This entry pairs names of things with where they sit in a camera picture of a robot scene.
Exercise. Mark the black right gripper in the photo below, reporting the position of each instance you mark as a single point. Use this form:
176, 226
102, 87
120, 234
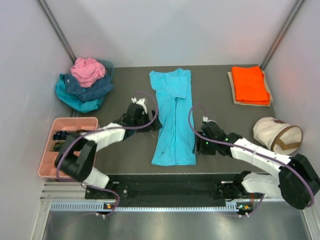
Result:
200, 148

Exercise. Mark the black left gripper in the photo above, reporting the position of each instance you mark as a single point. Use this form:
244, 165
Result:
156, 126

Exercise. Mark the light blue t shirt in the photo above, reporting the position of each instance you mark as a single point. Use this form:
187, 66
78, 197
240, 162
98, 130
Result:
176, 140

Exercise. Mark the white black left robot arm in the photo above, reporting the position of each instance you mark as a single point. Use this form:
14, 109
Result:
75, 160

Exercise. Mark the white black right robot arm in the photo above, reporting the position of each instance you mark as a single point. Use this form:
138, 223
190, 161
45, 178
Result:
291, 177

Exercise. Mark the folded orange t shirt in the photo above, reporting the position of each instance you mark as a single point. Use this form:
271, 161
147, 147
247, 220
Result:
249, 86

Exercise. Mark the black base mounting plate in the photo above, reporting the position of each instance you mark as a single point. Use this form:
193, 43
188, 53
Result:
176, 190

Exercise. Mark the teal plastic laundry bin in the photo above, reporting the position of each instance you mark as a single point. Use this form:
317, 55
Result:
109, 67

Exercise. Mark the teal t shirt in bin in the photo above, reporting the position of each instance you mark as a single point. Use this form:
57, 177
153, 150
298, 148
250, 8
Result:
74, 102

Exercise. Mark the pink t shirt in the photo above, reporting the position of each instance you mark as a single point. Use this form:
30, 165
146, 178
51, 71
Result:
87, 71

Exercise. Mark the dark blue t shirt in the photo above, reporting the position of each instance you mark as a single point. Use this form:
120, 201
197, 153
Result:
95, 92

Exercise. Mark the pink compartment tray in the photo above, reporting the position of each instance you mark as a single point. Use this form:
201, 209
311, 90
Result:
46, 168

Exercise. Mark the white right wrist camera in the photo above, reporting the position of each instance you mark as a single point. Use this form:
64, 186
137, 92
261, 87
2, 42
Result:
206, 120

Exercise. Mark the cream canvas drawstring bag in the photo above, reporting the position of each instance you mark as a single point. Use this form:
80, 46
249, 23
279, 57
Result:
278, 136

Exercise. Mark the grey slotted cable duct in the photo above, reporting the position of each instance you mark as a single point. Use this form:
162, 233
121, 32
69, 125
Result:
65, 206

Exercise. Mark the dark hair tie blue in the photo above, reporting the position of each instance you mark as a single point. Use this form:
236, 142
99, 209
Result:
60, 135

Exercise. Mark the dark hair tie green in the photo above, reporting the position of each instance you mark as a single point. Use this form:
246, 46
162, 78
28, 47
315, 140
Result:
57, 146

